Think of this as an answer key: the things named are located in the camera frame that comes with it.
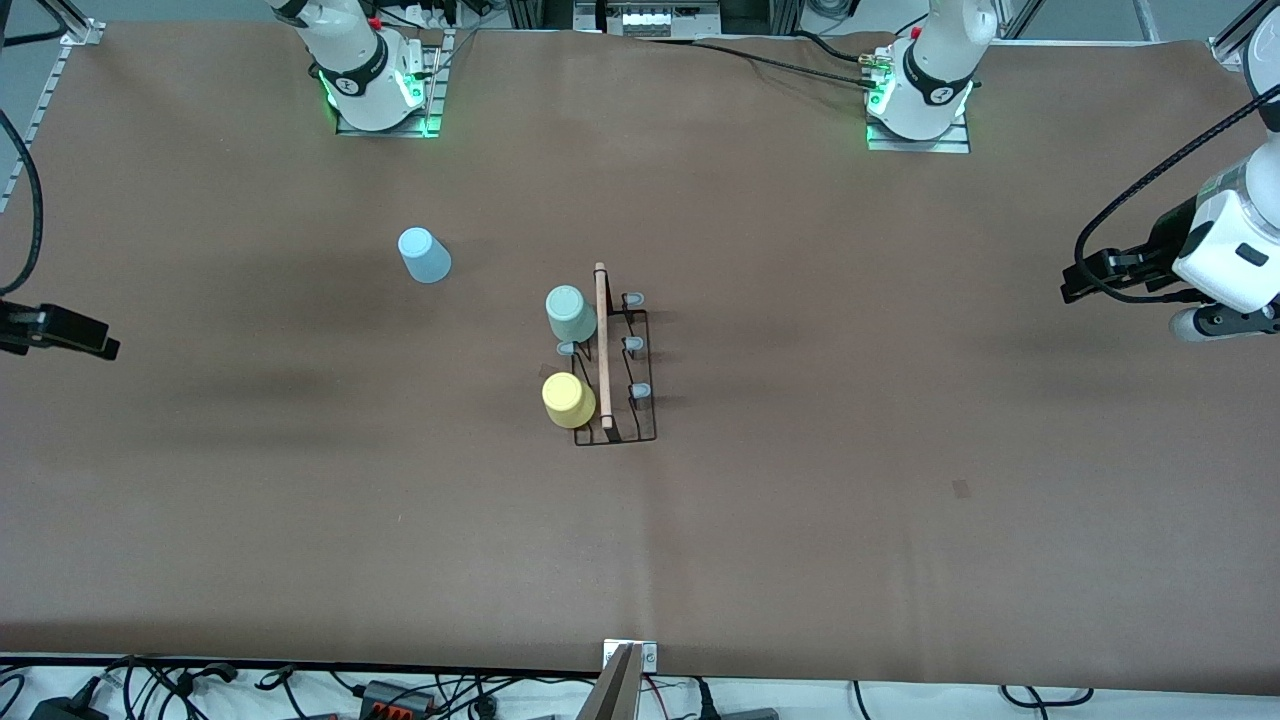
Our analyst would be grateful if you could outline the yellow plastic cup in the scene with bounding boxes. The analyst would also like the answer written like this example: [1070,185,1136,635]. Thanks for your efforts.
[541,372,597,430]

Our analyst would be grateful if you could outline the mint green plastic cup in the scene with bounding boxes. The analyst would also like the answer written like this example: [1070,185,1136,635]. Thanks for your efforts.
[545,285,598,344]

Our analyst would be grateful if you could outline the black wire cup holder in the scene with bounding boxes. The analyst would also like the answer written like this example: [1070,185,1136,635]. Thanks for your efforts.
[556,262,658,447]

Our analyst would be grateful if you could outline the light blue plastic cup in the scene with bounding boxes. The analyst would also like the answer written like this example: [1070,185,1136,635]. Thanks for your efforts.
[397,227,453,285]

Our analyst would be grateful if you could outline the black power adapter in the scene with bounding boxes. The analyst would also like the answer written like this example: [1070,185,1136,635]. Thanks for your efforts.
[30,696,109,720]

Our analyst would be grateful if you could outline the brown table cover mat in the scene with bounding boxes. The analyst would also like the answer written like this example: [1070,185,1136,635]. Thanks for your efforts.
[0,22,1280,696]

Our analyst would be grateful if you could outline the black connector block orange levers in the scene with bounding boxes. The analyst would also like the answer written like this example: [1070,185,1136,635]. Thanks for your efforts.
[358,680,438,717]

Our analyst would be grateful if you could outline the white electrical unit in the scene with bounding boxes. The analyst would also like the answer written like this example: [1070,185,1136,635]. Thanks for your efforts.
[573,0,721,39]

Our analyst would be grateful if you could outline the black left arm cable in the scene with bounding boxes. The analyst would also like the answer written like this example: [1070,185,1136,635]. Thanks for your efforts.
[1075,85,1280,304]

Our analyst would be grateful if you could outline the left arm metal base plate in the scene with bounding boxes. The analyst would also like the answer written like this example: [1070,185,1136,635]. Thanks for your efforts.
[866,108,972,154]

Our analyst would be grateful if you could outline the aluminium frame rail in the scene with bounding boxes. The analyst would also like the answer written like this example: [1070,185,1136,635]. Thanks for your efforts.
[0,0,107,216]
[1208,0,1280,69]

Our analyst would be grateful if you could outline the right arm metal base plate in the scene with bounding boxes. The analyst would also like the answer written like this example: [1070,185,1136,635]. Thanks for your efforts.
[335,28,448,139]

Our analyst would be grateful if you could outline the tangled black cables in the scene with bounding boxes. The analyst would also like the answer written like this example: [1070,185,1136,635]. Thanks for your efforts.
[100,655,301,720]

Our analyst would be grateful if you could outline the long black table cable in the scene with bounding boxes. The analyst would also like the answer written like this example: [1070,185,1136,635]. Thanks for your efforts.
[640,33,883,93]

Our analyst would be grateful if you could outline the black looped cable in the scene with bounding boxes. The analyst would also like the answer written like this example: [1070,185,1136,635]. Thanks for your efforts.
[1000,684,1097,710]

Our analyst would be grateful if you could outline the metal bracket with post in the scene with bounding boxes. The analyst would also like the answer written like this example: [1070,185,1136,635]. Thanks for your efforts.
[578,640,659,720]

